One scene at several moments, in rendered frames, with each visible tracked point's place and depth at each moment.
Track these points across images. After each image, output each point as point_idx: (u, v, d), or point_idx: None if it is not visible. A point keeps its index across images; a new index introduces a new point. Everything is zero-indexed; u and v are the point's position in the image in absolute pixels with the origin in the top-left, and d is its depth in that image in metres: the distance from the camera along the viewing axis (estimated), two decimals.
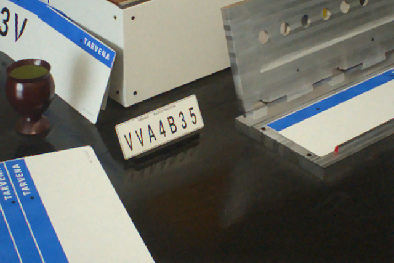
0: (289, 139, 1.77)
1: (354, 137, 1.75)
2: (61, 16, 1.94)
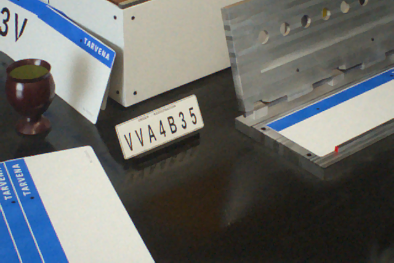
0: (289, 139, 1.77)
1: (354, 137, 1.75)
2: (61, 16, 1.94)
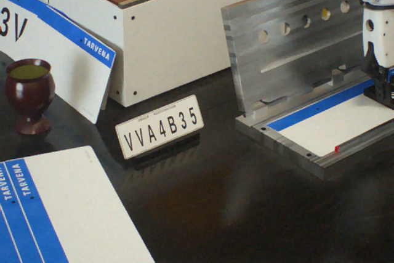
0: (289, 139, 1.77)
1: (354, 137, 1.75)
2: (61, 16, 1.94)
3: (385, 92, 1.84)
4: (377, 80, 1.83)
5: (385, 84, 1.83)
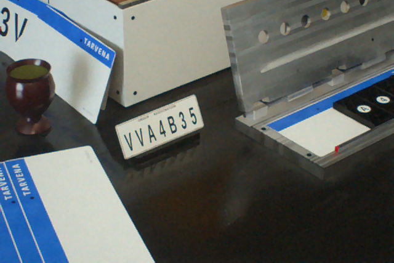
0: (289, 139, 1.77)
1: (354, 137, 1.75)
2: (61, 16, 1.94)
3: None
4: None
5: None
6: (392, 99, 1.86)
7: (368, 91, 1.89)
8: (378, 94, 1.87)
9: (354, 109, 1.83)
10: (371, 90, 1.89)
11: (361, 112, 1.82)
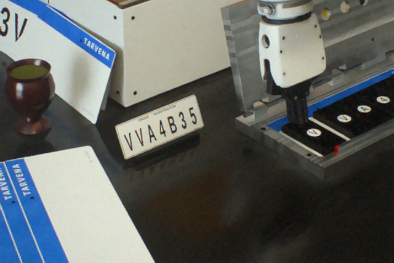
0: (289, 139, 1.77)
1: (354, 137, 1.75)
2: (61, 16, 1.94)
3: (295, 111, 1.70)
4: (286, 97, 1.69)
5: (295, 102, 1.70)
6: (392, 99, 1.86)
7: (368, 91, 1.89)
8: (378, 94, 1.87)
9: (354, 109, 1.83)
10: (371, 90, 1.89)
11: (361, 112, 1.82)
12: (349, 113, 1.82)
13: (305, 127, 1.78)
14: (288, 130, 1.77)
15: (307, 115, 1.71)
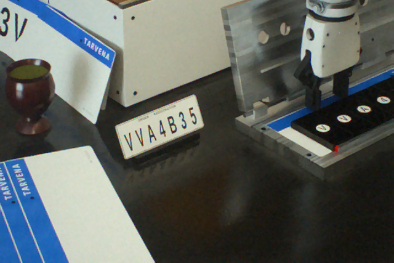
0: (289, 139, 1.77)
1: (354, 137, 1.75)
2: (61, 16, 1.94)
3: (314, 99, 1.82)
4: (308, 87, 1.81)
5: (315, 92, 1.82)
6: (393, 100, 1.86)
7: (369, 92, 1.88)
8: (378, 95, 1.87)
9: (354, 109, 1.83)
10: (372, 90, 1.89)
11: (361, 112, 1.82)
12: (349, 113, 1.82)
13: (314, 123, 1.79)
14: (297, 126, 1.78)
15: (347, 93, 1.86)
